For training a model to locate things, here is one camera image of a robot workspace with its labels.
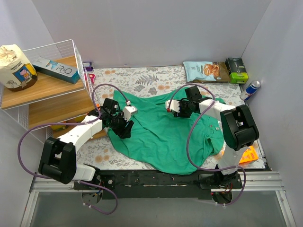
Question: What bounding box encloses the green garment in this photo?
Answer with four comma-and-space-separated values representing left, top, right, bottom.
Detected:
108, 88, 224, 175

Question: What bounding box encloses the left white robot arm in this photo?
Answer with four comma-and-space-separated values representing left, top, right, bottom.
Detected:
38, 98, 138, 189

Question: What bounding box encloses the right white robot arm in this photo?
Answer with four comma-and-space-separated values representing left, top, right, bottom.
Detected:
165, 83, 259, 188

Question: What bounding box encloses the floral table mat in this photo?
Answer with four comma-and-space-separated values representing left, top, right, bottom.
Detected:
76, 66, 244, 170

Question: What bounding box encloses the light blue snack bag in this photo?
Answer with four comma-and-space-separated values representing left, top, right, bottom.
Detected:
183, 61, 231, 83

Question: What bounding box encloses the pink box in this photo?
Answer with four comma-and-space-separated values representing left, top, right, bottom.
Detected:
89, 73, 96, 85

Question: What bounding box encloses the yellow box under shelf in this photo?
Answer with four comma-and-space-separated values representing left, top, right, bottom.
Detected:
50, 122, 68, 131

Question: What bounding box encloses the purple box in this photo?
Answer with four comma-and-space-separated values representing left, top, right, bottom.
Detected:
83, 61, 93, 72

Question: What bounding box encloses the wooden shelf unit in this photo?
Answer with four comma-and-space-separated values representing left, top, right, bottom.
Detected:
1, 55, 108, 145

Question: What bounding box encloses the green black box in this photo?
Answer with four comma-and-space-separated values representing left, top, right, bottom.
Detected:
225, 58, 249, 84

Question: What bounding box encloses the blue energy drink can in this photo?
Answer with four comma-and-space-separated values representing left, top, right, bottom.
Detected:
240, 80, 261, 101

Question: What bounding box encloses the orange box right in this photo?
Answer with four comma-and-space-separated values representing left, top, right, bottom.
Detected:
220, 146, 258, 165

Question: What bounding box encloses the white blue toothpaste box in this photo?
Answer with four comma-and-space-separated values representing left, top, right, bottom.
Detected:
32, 57, 80, 84

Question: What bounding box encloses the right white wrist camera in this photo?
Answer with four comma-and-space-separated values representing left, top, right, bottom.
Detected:
165, 100, 180, 113

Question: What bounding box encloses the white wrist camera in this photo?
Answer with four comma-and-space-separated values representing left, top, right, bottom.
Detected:
123, 105, 138, 122
165, 100, 180, 113

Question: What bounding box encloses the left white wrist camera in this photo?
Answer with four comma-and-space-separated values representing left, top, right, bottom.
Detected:
123, 105, 138, 122

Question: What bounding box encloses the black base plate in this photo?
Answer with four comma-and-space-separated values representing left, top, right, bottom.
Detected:
74, 170, 242, 200

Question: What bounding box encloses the white wire basket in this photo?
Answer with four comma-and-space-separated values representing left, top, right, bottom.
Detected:
0, 39, 94, 142

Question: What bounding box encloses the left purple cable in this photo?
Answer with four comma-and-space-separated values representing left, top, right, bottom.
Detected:
18, 84, 118, 215

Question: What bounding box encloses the aluminium rail frame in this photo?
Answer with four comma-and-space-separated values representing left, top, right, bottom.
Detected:
21, 172, 297, 227

